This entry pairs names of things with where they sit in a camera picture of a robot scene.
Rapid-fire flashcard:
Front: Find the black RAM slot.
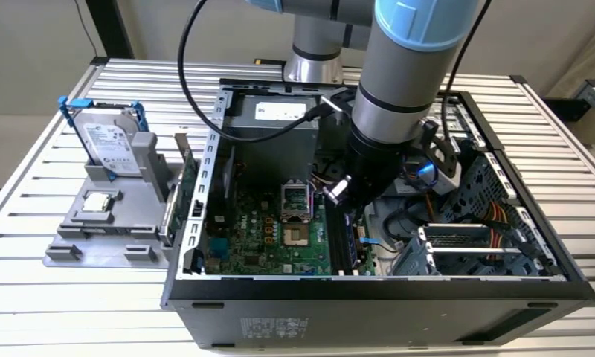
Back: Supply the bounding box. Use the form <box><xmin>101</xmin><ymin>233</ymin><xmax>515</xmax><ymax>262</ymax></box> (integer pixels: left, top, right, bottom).
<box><xmin>326</xmin><ymin>206</ymin><xmax>350</xmax><ymax>276</ymax></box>
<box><xmin>338</xmin><ymin>208</ymin><xmax>362</xmax><ymax>277</ymax></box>

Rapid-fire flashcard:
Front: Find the round black speaker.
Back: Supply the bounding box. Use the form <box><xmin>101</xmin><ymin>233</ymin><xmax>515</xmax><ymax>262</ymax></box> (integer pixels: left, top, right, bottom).
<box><xmin>316</xmin><ymin>158</ymin><xmax>351</xmax><ymax>179</ymax></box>

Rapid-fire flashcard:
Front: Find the metal socket cover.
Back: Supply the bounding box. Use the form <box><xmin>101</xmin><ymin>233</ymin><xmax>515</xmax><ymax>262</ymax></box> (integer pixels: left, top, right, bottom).
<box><xmin>280</xmin><ymin>179</ymin><xmax>312</xmax><ymax>221</ymax></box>

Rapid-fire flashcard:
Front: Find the grey power supply unit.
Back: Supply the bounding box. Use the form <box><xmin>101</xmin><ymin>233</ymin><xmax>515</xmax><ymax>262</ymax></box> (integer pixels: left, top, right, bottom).
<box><xmin>222</xmin><ymin>94</ymin><xmax>323</xmax><ymax>189</ymax></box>

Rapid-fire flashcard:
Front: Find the CPU socket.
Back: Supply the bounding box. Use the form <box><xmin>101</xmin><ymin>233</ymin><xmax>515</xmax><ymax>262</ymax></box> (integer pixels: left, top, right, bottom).
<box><xmin>279</xmin><ymin>219</ymin><xmax>312</xmax><ymax>249</ymax></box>

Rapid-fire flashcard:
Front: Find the green motherboard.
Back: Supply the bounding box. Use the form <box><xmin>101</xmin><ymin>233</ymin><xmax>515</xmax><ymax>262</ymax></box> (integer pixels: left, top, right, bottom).
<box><xmin>202</xmin><ymin>187</ymin><xmax>379</xmax><ymax>277</ymax></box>

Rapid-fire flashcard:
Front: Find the black case fan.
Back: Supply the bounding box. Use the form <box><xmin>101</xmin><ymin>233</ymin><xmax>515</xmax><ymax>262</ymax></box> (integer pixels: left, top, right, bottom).
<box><xmin>211</xmin><ymin>147</ymin><xmax>239</xmax><ymax>211</ymax></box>

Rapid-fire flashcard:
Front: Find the grey metal disk bay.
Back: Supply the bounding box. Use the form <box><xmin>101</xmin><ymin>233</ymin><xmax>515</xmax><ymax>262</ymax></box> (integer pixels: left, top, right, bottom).
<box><xmin>390</xmin><ymin>222</ymin><xmax>527</xmax><ymax>277</ymax></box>

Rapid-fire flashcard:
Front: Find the green graphics card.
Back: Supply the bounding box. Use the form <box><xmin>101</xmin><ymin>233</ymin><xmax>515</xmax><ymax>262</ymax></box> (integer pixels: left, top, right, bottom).
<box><xmin>159</xmin><ymin>124</ymin><xmax>203</xmax><ymax>246</ymax></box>

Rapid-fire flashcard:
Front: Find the blue expansion slot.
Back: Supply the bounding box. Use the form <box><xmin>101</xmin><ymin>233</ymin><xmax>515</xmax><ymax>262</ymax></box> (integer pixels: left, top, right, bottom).
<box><xmin>207</xmin><ymin>239</ymin><xmax>230</xmax><ymax>259</ymax></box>

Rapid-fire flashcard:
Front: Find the black PC case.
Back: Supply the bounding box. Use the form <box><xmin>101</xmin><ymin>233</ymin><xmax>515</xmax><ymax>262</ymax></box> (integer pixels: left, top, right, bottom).
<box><xmin>159</xmin><ymin>77</ymin><xmax>595</xmax><ymax>350</ymax></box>

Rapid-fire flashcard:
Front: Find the grey parts rack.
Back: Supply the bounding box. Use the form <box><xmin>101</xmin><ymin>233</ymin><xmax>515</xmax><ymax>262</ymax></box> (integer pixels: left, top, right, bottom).
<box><xmin>41</xmin><ymin>129</ymin><xmax>203</xmax><ymax>268</ymax></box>

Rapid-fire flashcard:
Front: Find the hard disk in blue carrier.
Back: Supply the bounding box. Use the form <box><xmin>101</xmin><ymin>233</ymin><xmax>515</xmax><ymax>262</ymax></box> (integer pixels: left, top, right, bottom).
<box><xmin>57</xmin><ymin>95</ymin><xmax>152</xmax><ymax>181</ymax></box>

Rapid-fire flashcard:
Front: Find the silver CPU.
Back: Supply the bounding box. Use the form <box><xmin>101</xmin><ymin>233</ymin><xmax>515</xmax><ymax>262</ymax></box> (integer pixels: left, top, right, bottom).
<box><xmin>81</xmin><ymin>191</ymin><xmax>116</xmax><ymax>213</ymax></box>

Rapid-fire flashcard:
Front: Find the white brown wire bundle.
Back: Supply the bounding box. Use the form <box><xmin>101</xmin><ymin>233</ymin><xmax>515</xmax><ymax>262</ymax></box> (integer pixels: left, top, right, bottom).
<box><xmin>311</xmin><ymin>173</ymin><xmax>339</xmax><ymax>190</ymax></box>

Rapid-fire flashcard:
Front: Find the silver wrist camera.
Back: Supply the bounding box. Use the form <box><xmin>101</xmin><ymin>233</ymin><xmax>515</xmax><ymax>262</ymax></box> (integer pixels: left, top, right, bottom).
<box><xmin>415</xmin><ymin>118</ymin><xmax>463</xmax><ymax>194</ymax></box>

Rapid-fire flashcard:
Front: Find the black cable loop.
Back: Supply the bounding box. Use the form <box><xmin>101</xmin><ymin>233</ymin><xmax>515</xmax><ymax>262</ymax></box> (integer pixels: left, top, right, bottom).
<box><xmin>382</xmin><ymin>199</ymin><xmax>427</xmax><ymax>248</ymax></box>

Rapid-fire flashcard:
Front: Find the orange wire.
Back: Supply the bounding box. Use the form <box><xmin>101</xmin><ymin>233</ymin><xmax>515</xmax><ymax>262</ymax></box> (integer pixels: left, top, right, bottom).
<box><xmin>423</xmin><ymin>191</ymin><xmax>437</xmax><ymax>224</ymax></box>

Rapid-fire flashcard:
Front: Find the coloured power wire bundle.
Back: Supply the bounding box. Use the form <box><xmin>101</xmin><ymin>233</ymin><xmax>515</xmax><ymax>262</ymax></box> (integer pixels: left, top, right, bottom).
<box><xmin>481</xmin><ymin>202</ymin><xmax>511</xmax><ymax>251</ymax></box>

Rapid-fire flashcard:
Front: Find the black camera cable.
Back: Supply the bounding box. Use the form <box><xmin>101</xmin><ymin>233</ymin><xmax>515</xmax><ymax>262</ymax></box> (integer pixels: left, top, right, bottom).
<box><xmin>176</xmin><ymin>0</ymin><xmax>330</xmax><ymax>144</ymax></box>
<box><xmin>439</xmin><ymin>0</ymin><xmax>493</xmax><ymax>129</ymax></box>

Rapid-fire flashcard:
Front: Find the black vertical post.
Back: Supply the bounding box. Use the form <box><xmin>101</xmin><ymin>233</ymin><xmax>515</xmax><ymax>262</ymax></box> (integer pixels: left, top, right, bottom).
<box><xmin>85</xmin><ymin>0</ymin><xmax>136</xmax><ymax>60</ymax></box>

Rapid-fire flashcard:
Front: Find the thin black wall cable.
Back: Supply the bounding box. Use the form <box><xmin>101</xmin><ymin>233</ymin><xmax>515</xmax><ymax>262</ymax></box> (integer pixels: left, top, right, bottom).
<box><xmin>75</xmin><ymin>0</ymin><xmax>100</xmax><ymax>59</ymax></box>

